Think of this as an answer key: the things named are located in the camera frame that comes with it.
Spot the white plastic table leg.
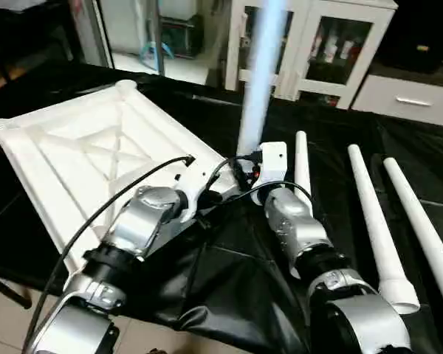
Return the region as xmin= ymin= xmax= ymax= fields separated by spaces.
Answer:
xmin=293 ymin=131 xmax=314 ymax=201
xmin=346 ymin=145 xmax=421 ymax=316
xmin=382 ymin=157 xmax=443 ymax=327
xmin=236 ymin=0 xmax=289 ymax=160

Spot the white plastic table top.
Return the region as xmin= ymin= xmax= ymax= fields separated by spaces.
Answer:
xmin=0 ymin=80 xmax=241 ymax=275

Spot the black table mat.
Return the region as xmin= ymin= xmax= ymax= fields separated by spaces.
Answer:
xmin=0 ymin=60 xmax=443 ymax=354

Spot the white glass door cabinet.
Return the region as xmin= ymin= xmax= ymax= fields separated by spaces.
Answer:
xmin=223 ymin=0 xmax=398 ymax=111

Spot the white drawer unit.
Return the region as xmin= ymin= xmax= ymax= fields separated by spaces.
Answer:
xmin=351 ymin=74 xmax=443 ymax=129

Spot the black metal workbench leg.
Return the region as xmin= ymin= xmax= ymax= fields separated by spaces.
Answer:
xmin=0 ymin=273 xmax=32 ymax=310

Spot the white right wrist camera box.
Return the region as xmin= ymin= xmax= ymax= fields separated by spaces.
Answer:
xmin=250 ymin=142 xmax=289 ymax=207

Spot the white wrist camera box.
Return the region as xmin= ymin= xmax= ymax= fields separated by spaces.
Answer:
xmin=173 ymin=155 xmax=228 ymax=213
xmin=250 ymin=142 xmax=289 ymax=207

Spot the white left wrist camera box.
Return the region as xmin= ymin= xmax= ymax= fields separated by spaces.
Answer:
xmin=173 ymin=155 xmax=228 ymax=213

